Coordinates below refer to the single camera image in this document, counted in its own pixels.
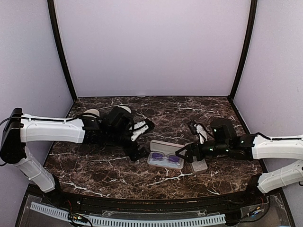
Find small circuit board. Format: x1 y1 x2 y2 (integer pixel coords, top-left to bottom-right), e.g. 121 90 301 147
67 212 88 223

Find black frame post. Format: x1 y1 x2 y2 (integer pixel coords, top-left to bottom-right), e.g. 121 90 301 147
228 0 258 102
47 0 78 102

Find beige ceramic mug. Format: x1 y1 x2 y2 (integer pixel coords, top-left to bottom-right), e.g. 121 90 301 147
84 109 100 117

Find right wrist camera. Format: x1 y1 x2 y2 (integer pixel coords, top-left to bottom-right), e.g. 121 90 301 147
187 120 214 144

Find black frame right post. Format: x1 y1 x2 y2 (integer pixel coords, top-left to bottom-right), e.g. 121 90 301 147
228 0 258 102

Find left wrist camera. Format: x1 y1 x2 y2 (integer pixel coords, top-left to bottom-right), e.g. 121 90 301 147
129 119 155 141

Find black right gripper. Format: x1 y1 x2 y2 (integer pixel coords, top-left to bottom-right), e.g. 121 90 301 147
176 139 230 163

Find pink glasses case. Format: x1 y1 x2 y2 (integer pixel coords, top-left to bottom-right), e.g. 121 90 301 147
147 140 184 170

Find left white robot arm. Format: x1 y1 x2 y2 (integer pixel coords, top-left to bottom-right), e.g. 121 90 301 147
0 106 154 206

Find grey case teal lining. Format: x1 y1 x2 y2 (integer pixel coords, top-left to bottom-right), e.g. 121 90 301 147
190 158 208 174

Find white slotted cable duct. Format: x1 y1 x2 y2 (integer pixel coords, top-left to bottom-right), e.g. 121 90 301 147
30 202 226 227

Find black frame left post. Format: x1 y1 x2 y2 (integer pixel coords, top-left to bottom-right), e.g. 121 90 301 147
47 0 78 102

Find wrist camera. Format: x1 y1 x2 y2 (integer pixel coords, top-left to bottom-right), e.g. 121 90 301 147
129 119 155 141
187 120 214 144

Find white bowl dark exterior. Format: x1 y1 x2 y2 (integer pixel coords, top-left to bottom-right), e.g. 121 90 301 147
119 106 132 114

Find black front table rail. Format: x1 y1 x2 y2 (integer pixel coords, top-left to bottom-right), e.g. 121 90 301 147
51 192 255 213

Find clear purple lens sunglasses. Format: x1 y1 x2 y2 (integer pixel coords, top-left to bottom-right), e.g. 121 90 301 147
149 152 181 165

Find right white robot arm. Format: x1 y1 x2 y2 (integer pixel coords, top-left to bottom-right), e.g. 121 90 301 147
175 118 303 205

